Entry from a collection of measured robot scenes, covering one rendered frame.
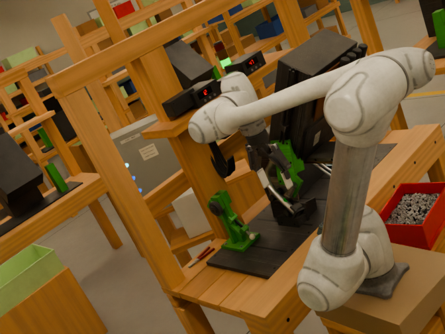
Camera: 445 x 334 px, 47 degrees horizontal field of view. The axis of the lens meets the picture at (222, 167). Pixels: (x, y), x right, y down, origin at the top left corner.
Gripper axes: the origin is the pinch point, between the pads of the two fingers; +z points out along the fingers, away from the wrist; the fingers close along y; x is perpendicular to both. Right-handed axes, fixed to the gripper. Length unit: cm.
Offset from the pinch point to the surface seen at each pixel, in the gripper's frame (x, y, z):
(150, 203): -10, -74, 7
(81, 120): -25, -66, -43
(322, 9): 590, -407, 48
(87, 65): -11, -66, -60
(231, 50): 697, -763, 96
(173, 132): 4, -54, -21
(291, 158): 38.4, -28.3, 12.4
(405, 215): 44, 15, 43
